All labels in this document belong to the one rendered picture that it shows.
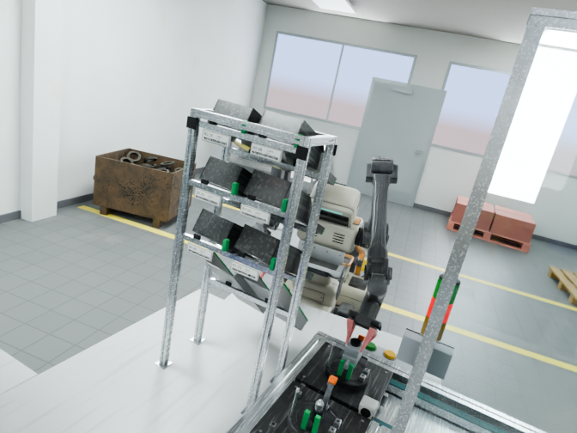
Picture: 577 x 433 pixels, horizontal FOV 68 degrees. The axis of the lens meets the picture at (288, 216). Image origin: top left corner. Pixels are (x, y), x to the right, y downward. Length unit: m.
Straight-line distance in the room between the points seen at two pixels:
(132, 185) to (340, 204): 3.32
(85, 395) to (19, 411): 0.15
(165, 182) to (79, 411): 3.57
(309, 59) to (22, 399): 7.94
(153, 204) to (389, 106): 5.04
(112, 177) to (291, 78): 4.83
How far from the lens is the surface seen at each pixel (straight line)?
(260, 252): 1.17
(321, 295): 2.07
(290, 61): 8.82
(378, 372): 1.46
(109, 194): 5.03
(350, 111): 8.47
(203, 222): 1.28
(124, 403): 1.36
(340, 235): 1.94
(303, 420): 1.14
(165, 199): 4.74
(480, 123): 8.38
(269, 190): 1.13
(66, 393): 1.40
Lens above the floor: 1.77
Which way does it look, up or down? 17 degrees down
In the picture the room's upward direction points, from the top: 12 degrees clockwise
